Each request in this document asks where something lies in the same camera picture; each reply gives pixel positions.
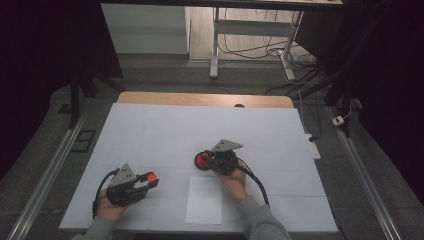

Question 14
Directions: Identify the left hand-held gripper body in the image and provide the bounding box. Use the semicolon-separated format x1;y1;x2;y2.
106;163;148;207

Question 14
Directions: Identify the aluminium floor rail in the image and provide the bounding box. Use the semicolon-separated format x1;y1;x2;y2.
6;112;88;240
327;105;403;240

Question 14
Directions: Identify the white paper sheet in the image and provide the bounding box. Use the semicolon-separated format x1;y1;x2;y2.
185;175;224;226

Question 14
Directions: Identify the black floor frame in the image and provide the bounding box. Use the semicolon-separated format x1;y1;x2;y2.
70;129;97;154

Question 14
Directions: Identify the person's right hand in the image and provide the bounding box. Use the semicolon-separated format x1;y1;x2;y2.
214;164;250;203

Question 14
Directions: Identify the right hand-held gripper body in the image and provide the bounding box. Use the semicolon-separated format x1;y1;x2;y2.
211;139;244;177

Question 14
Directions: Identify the white desk frame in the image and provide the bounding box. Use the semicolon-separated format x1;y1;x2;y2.
209;6;305;81

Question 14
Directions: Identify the white table cover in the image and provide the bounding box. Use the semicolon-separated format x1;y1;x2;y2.
58;102;339;234

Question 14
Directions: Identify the round red ink pad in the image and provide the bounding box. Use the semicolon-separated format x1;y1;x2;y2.
194;150;216;172

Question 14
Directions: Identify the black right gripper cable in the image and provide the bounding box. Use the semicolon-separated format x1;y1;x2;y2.
237;158;271;207

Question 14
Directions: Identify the person's left hand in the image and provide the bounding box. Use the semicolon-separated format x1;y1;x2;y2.
95;187;135;223

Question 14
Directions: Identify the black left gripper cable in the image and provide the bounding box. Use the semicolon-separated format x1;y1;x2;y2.
92;168;121;219

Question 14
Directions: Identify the white power strip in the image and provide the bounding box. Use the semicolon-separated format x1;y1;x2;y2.
305;133;322;161

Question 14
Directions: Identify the tangle of floor cables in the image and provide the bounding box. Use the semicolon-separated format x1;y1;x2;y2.
218;8;318;69

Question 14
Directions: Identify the black metal stand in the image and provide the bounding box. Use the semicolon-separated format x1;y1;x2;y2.
292;63;358;138
67;64;125;130

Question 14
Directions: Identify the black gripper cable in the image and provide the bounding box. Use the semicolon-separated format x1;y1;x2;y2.
92;168;121;219
237;158;271;207

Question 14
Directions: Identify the wooden table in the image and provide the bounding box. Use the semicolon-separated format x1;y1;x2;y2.
116;91;295;109

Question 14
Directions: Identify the white cabinet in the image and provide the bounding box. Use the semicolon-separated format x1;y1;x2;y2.
100;3;191;55

